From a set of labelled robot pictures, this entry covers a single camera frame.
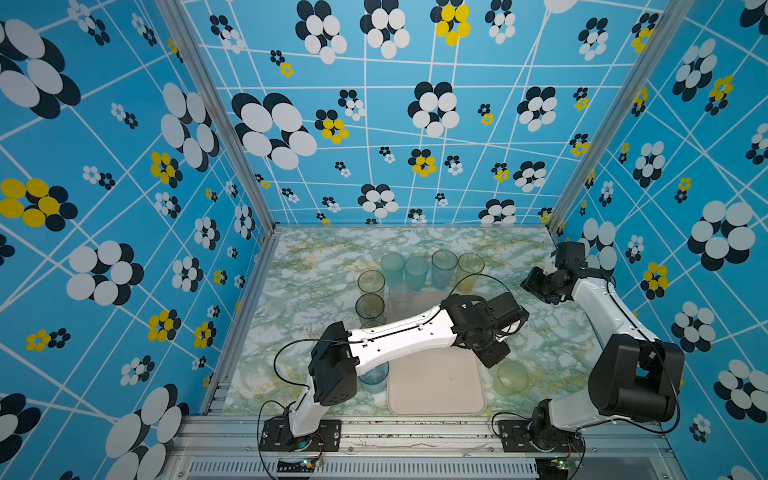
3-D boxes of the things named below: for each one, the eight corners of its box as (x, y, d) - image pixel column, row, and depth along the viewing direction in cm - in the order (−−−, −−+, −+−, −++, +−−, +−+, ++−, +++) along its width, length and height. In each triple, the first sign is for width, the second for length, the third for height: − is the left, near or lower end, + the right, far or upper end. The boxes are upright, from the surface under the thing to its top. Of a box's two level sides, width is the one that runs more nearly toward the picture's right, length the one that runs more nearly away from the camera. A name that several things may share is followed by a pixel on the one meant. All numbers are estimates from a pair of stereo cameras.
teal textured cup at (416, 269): (401, 285, 104) (402, 266, 95) (410, 272, 107) (411, 253, 99) (419, 294, 102) (421, 275, 93) (427, 280, 105) (430, 261, 97)
